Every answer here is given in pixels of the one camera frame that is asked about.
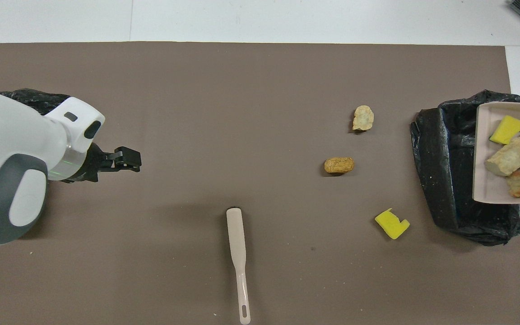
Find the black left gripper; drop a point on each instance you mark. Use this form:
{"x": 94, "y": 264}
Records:
{"x": 92, "y": 164}

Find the beige brush with black bristles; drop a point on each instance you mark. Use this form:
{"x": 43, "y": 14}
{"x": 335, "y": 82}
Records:
{"x": 236, "y": 234}

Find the brown fried nugget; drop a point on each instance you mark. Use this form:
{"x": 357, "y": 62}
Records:
{"x": 339, "y": 165}

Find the pale lumpy food piece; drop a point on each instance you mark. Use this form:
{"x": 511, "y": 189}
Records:
{"x": 363, "y": 118}

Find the notched yellow sponge piece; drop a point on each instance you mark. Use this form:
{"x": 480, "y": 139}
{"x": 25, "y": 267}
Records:
{"x": 391, "y": 225}

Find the beige plastic dustpan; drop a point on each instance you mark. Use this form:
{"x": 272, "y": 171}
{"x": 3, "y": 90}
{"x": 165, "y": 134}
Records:
{"x": 485, "y": 187}

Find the pale bread piece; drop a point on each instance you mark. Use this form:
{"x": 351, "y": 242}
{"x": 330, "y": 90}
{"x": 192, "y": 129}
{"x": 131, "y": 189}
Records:
{"x": 506, "y": 158}

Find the small yellow sponge wedge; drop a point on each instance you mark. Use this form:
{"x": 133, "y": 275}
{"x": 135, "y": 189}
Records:
{"x": 506, "y": 130}

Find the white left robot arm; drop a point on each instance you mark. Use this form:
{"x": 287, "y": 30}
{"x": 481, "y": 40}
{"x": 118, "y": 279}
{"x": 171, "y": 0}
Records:
{"x": 7, "y": 135}

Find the black bag lined trash bin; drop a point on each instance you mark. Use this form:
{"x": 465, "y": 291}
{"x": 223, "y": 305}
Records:
{"x": 436, "y": 180}
{"x": 39, "y": 100}

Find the brown table mat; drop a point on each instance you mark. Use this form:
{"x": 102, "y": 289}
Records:
{"x": 242, "y": 113}

